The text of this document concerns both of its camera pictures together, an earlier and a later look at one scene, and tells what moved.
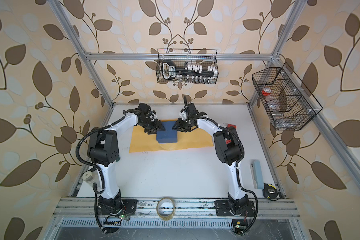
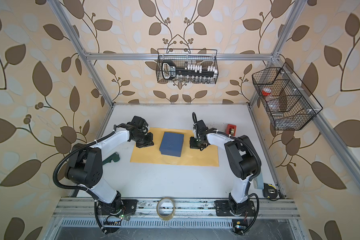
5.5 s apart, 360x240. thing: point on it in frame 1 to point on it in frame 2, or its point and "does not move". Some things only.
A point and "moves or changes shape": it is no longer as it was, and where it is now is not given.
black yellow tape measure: [269, 191] does not move
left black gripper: [157, 127] to [149, 142]
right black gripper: [179, 126] to [193, 145]
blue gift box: [168, 135] to [172, 144]
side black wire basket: [287, 103] does not move
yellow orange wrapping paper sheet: [139, 141] moves or changes shape
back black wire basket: [187, 66] does not move
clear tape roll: [165, 218] does not move
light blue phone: [256, 170] does not move
